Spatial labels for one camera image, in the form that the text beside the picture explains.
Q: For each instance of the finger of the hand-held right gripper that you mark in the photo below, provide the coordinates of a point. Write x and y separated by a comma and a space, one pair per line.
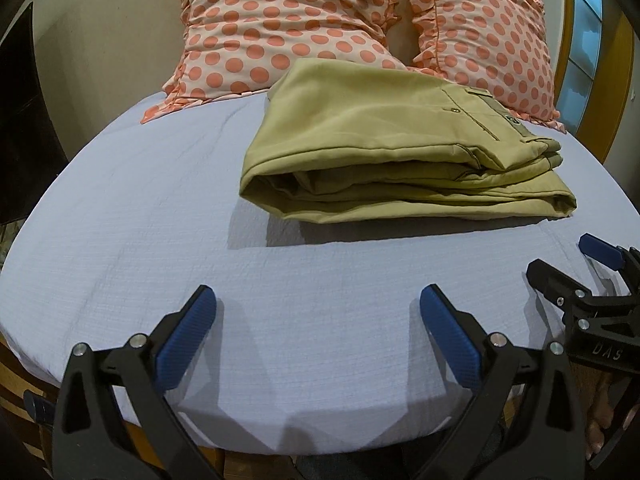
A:
600, 252
547, 280

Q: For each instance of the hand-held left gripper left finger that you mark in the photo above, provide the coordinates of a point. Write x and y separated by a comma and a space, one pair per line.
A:
186, 330

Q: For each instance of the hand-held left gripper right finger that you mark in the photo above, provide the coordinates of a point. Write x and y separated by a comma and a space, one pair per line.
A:
450, 335

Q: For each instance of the khaki pants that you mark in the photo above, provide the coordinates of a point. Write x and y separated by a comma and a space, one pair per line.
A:
370, 125

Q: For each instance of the person's bare foot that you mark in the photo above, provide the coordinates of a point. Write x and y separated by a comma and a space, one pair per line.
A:
600, 425

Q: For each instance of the light blue bed sheet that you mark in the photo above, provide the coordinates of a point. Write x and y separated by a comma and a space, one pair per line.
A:
250, 260

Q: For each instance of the orange polka dot pillow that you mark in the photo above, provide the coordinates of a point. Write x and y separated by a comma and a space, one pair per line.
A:
280, 25
490, 45

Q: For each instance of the dark flat screen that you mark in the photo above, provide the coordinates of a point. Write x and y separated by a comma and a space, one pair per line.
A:
25, 125

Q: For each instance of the window with yellow frame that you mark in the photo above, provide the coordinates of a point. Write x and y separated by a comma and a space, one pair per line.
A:
592, 25

